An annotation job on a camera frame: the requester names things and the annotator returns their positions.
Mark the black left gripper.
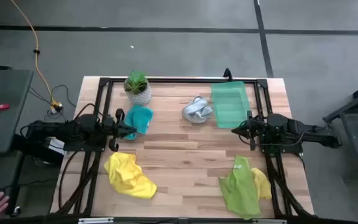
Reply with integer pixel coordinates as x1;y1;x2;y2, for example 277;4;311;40
103;108;137;152

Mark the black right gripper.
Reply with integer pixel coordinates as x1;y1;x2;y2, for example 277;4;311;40
231;110;269;152

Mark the grey microfiber towel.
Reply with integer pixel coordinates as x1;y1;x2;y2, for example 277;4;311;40
181;95;214;124

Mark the yellow microfiber towel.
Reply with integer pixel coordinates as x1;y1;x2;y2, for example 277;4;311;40
250;167;273;200
103;151;158;200

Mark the lime green microfiber towel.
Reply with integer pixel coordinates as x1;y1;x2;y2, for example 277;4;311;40
218;154;262;220

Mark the teal microfiber towel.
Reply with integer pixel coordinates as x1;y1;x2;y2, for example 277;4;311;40
123;104;154;141

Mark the translucent green plastic bin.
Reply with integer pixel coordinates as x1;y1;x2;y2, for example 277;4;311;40
211;80;251;129

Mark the succulent in patterned white pot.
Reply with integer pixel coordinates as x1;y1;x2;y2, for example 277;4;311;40
123;70;152;106

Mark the white box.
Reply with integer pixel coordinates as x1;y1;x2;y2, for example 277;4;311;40
44;136;67;156

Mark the black equipment box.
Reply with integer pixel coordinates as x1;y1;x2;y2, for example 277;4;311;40
11;133;65;166

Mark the grey metal bench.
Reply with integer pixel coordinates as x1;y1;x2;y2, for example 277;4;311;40
323;77;358;183

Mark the dark grey side table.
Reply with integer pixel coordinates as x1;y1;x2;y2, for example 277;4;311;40
0;68;34;156

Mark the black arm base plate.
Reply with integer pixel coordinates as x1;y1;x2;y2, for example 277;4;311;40
261;141;304;156
63;139;108;153

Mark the black bracket stand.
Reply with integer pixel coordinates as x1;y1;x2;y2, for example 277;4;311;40
223;67;234;82

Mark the thin black floor cable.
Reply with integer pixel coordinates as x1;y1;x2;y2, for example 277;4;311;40
28;84;77;122

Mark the yellow cable plug connector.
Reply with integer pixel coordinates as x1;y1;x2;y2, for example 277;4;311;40
48;100;64;114

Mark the black aluminium table frame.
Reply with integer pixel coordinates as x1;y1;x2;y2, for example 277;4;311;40
50;77;315;218

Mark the silver metal bracket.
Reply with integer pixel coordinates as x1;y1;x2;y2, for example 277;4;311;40
78;217;114;224
252;219;287;224

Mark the yellow extension cable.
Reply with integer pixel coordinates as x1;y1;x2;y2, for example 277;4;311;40
10;0;57;105

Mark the red-handled hex key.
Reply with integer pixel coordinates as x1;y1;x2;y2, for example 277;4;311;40
0;103;11;130

